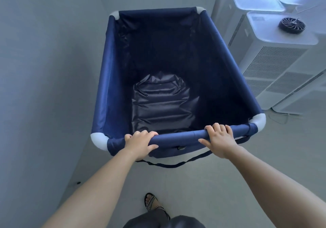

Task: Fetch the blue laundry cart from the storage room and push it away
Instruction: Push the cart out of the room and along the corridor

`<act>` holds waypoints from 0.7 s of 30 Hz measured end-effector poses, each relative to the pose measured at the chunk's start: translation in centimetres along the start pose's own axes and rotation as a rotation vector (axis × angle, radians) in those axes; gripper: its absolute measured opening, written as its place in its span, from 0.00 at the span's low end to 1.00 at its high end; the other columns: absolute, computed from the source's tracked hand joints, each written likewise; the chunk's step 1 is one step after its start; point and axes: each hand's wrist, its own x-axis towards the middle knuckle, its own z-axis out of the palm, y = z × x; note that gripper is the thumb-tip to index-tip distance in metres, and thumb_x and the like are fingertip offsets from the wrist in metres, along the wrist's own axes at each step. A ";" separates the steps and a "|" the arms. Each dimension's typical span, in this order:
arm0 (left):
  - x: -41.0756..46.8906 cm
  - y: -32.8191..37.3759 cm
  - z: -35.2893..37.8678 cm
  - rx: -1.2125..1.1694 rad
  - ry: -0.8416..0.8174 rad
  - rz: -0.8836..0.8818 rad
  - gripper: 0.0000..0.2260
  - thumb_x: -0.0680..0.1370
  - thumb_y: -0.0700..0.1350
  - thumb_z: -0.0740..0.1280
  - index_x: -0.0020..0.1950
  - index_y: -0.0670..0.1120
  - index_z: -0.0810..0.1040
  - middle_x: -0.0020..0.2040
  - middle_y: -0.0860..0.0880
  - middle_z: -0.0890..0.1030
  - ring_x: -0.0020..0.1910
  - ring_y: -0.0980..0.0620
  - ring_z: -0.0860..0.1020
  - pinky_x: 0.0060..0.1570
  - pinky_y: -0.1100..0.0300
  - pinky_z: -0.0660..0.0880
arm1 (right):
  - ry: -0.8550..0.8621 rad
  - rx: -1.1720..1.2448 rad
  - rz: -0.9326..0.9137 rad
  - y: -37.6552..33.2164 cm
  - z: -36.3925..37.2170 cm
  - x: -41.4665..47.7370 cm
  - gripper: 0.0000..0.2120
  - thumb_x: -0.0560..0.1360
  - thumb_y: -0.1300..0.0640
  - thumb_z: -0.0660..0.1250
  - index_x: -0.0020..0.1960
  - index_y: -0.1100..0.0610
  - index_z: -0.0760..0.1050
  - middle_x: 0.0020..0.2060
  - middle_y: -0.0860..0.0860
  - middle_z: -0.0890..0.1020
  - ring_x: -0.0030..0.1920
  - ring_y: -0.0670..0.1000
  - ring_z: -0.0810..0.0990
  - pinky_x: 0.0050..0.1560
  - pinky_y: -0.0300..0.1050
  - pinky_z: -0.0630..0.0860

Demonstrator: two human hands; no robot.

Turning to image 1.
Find person's left forearm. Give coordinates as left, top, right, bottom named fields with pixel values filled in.
left=42, top=149, right=143, bottom=228

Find person's right forearm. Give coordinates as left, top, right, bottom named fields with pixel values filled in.
left=224, top=145, right=326, bottom=228

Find person's right hand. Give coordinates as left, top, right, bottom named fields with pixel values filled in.
left=198, top=123, right=239, bottom=159

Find small round black fan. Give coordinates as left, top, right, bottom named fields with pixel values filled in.
left=278, top=17, right=306, bottom=34

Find navy fabric laundry cart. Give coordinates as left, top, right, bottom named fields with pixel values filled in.
left=90, top=6, right=267, bottom=169

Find person's grey trousers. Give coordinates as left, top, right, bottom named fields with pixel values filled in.
left=123, top=208, right=205, bottom=228

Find person's left hand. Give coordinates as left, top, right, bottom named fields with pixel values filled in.
left=123, top=130, right=159, bottom=161

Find black woven sandal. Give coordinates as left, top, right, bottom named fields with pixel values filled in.
left=144, top=192, right=170, bottom=221

